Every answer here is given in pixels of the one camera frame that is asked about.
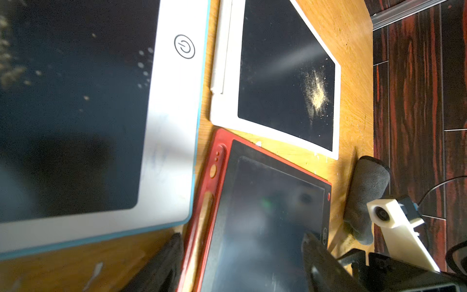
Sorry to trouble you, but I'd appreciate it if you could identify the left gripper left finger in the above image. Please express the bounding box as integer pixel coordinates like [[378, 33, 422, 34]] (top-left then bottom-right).
[[121, 233, 184, 292]]

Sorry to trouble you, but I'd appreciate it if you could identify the red drawing tablet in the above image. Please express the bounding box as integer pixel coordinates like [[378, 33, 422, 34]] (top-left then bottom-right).
[[178, 128, 332, 292]]

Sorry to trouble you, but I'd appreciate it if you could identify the blue-edged white drawing tablet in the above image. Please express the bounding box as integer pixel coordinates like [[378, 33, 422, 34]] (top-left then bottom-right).
[[1, 1, 210, 260]]

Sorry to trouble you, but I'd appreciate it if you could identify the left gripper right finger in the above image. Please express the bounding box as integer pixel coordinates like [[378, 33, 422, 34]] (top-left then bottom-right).
[[301, 233, 367, 292]]

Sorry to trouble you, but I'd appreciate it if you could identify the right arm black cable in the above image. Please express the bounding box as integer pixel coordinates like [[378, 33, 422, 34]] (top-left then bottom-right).
[[417, 176, 467, 205]]

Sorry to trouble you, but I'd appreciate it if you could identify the grey microfibre cloth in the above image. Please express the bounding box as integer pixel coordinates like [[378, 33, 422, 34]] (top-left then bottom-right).
[[344, 156, 390, 246]]

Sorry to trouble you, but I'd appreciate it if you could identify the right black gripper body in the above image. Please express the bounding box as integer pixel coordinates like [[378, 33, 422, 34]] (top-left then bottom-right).
[[338, 248, 467, 292]]

